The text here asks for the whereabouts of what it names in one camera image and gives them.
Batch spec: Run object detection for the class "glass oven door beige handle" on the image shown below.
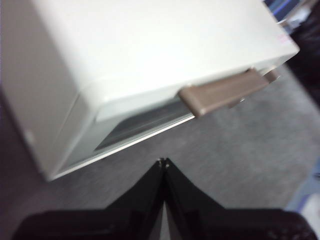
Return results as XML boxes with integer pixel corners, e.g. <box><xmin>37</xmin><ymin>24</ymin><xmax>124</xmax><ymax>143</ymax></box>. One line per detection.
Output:
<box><xmin>47</xmin><ymin>66</ymin><xmax>280</xmax><ymax>182</ymax></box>

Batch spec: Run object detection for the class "cream Toshiba toaster oven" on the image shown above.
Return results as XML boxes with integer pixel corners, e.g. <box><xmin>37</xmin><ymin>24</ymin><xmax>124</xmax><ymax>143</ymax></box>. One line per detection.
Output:
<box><xmin>0</xmin><ymin>0</ymin><xmax>301</xmax><ymax>182</ymax></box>

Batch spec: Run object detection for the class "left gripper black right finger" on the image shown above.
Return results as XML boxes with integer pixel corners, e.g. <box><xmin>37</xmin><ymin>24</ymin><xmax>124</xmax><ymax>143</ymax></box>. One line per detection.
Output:
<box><xmin>164</xmin><ymin>157</ymin><xmax>318</xmax><ymax>240</ymax></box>

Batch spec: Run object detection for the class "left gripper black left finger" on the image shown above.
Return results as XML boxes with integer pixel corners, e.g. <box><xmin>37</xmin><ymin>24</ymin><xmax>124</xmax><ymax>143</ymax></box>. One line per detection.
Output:
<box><xmin>12</xmin><ymin>157</ymin><xmax>165</xmax><ymax>240</ymax></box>

